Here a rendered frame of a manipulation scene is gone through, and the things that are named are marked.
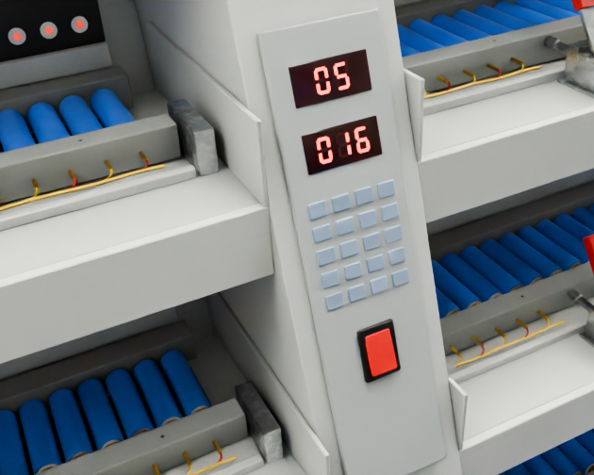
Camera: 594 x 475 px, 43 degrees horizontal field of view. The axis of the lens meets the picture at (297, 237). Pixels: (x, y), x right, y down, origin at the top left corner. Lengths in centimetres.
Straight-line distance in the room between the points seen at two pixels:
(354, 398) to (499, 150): 17
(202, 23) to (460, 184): 18
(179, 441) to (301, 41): 26
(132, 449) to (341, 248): 19
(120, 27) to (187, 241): 23
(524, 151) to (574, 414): 20
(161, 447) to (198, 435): 2
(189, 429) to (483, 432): 19
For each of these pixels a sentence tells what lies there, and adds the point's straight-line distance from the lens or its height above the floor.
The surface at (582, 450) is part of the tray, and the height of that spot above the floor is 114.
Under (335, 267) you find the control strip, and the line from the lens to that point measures 42.
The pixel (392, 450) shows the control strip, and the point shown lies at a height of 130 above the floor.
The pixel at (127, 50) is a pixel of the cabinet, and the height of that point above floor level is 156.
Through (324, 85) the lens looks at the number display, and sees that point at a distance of 41.
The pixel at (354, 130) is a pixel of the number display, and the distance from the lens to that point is 41.
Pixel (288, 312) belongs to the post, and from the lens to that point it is 43.
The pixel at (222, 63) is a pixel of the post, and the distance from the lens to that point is 42.
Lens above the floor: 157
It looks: 17 degrees down
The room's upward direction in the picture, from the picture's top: 11 degrees counter-clockwise
